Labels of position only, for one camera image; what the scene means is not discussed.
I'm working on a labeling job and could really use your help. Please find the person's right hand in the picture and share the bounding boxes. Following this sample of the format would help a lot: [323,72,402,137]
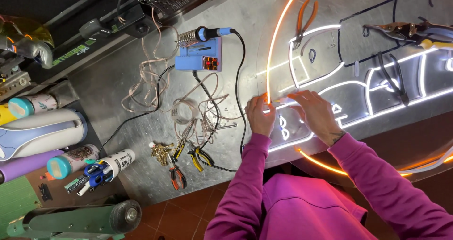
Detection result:
[287,90,346,147]

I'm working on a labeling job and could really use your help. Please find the person's left hand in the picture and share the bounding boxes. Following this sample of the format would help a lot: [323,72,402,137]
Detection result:
[246,93,277,138]

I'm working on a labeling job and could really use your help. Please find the orange neon strip ring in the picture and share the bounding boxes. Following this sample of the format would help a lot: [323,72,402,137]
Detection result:
[265,0,453,178]

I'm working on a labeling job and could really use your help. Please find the white neon strip lettering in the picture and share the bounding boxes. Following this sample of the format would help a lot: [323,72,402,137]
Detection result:
[256,24,453,153]

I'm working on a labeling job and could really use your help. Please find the yellow-black cutting pliers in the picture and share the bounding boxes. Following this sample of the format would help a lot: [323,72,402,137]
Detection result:
[186,141,215,173]

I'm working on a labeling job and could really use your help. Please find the clear tape roll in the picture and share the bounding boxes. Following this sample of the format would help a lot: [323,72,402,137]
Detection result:
[171,99,199,126]

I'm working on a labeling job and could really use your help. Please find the black long tweezers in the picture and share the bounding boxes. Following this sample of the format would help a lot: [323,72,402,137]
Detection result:
[377,51,410,107]

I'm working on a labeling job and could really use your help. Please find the blue soldering station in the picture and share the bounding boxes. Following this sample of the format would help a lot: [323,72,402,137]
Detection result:
[174,36,223,72]

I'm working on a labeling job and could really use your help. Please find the person's magenta hoodie torso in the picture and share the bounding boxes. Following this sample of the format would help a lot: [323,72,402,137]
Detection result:
[258,173,377,240]

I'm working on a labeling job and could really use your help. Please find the red-black pliers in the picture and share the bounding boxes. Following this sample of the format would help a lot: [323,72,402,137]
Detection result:
[166,153,187,191]

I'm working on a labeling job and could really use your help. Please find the round clear acrylic sign panel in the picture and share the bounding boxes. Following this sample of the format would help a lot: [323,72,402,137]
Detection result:
[244,0,453,184]

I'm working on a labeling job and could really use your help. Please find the loose white neon strip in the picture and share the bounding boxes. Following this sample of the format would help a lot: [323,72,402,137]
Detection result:
[400,145,453,175]

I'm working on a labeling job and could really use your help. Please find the metal tin snips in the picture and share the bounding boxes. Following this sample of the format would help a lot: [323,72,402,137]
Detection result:
[363,17,453,51]

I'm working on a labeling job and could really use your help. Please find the white cup of pens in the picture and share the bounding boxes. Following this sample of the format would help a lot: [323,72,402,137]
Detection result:
[64,148,136,197]

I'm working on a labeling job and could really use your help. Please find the black light bar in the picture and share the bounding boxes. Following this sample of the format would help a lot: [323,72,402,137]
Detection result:
[51,1,163,67]

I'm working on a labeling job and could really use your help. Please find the teal-capped patterned spray can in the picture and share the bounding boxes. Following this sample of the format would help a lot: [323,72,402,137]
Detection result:
[46,143,100,180]

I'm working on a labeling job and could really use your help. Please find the white and blue jug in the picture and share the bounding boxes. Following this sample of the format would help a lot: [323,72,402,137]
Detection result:
[0,108,88,161]

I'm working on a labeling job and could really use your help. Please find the small black clip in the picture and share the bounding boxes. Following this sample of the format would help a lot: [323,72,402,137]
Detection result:
[38,183,54,202]

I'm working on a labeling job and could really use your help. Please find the teal-capped floral spray can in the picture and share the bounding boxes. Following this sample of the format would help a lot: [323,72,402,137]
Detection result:
[8,93,58,119]

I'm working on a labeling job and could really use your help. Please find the purple roll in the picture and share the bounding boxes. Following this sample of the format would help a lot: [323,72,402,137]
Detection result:
[0,149,65,185]

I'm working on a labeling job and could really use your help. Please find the yellow safety glasses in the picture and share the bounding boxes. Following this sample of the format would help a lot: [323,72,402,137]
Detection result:
[0,14,55,70]

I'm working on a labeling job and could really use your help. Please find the yellow can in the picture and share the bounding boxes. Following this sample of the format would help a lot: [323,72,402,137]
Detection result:
[0,104,17,127]

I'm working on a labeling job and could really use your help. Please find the green cutting mat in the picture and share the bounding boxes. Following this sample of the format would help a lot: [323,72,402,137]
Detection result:
[0,176,41,240]

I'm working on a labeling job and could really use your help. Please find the black power cable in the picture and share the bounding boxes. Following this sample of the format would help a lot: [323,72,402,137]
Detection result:
[97,29,247,173]

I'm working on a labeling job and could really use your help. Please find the yellow-handled wire stripper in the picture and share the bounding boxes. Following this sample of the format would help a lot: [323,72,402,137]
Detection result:
[172,120,196,160]

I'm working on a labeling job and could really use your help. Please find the orange-handled pliers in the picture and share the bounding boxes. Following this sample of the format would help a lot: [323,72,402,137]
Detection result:
[292,0,319,50]

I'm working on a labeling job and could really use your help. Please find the blue-handled soldering iron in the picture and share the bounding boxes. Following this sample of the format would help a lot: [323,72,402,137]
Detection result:
[175,26,236,48]

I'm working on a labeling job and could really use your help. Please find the clear twin wire bundle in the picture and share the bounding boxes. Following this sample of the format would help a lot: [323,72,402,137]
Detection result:
[120,7,245,147]

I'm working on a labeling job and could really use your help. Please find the grey metal bracket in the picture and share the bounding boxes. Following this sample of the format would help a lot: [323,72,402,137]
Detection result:
[0,54,32,103]

